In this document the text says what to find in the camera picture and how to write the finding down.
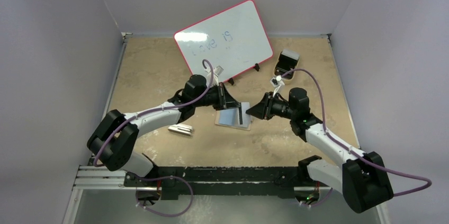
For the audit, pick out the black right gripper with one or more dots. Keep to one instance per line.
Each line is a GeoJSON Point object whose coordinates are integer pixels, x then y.
{"type": "Point", "coordinates": [267, 104]}

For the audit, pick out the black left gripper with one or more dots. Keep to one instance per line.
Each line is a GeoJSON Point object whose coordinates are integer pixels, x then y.
{"type": "Point", "coordinates": [224, 100]}

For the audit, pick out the stack of grey cards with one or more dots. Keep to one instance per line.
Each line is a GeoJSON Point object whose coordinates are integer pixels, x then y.
{"type": "Point", "coordinates": [291, 54]}

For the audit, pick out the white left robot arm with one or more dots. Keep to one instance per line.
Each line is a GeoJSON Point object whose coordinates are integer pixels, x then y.
{"type": "Point", "coordinates": [113, 141]}

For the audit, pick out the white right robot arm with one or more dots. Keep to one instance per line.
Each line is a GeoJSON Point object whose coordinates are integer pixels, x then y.
{"type": "Point", "coordinates": [357, 175]}

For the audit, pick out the grey card with stripe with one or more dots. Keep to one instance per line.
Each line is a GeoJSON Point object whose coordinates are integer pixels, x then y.
{"type": "Point", "coordinates": [243, 120]}

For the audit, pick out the black whiteboard stand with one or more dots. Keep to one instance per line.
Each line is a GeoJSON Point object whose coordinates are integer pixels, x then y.
{"type": "Point", "coordinates": [255, 67]}

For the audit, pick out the pink framed whiteboard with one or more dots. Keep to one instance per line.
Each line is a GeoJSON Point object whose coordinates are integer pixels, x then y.
{"type": "Point", "coordinates": [234, 39]}

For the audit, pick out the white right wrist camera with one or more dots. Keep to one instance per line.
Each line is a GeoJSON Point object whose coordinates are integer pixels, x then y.
{"type": "Point", "coordinates": [278, 84]}

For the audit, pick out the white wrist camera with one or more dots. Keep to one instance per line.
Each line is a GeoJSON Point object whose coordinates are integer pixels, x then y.
{"type": "Point", "coordinates": [212, 77]}
{"type": "Point", "coordinates": [278, 84]}

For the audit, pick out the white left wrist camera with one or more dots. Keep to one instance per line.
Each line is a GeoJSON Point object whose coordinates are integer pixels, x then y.
{"type": "Point", "coordinates": [212, 77]}

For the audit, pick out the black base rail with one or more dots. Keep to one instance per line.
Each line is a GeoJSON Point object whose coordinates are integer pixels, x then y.
{"type": "Point", "coordinates": [282, 182]}

